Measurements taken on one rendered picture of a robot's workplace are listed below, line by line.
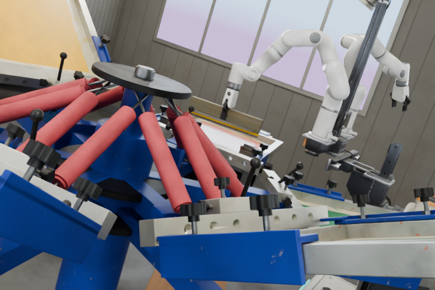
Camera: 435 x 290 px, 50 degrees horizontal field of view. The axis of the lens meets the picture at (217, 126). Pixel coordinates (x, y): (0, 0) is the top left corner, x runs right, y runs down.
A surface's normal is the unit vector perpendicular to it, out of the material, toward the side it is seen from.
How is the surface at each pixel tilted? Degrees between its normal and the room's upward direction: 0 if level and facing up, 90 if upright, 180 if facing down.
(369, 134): 90
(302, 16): 90
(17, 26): 32
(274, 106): 90
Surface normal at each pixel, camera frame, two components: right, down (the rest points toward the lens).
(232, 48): -0.49, 0.04
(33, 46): 0.58, -0.61
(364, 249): -0.72, -0.07
